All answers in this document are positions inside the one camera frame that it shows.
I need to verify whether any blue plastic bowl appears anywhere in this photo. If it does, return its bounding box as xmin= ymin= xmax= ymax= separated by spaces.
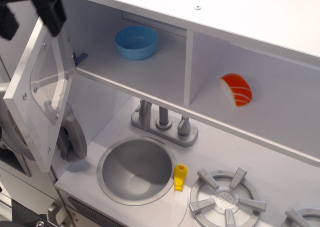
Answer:
xmin=114 ymin=25 xmax=158 ymax=60

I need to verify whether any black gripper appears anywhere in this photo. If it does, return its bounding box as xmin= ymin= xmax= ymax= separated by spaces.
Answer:
xmin=0 ymin=0 xmax=67 ymax=41

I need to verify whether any white toy kitchen cabinet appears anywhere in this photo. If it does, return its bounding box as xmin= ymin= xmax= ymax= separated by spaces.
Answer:
xmin=0 ymin=0 xmax=320 ymax=227

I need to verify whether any yellow handled toy knife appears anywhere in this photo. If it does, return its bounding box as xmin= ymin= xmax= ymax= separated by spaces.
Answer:
xmin=173 ymin=164 xmax=190 ymax=227

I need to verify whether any orange salmon sushi toy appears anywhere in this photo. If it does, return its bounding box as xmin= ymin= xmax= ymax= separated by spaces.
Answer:
xmin=219 ymin=73 xmax=253 ymax=107

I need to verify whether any white toy microwave door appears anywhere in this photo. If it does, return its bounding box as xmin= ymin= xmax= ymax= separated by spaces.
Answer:
xmin=3 ymin=19 xmax=76 ymax=173

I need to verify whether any grey toy faucet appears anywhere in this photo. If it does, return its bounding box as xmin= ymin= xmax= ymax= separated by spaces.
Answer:
xmin=131 ymin=99 xmax=199 ymax=148

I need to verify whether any grey toy sink basin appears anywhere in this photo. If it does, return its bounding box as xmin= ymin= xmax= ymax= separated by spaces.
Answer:
xmin=96 ymin=136 xmax=177 ymax=206

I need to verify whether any grey toy stove burner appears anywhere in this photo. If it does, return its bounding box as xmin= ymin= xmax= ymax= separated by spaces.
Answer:
xmin=189 ymin=167 xmax=267 ymax=227

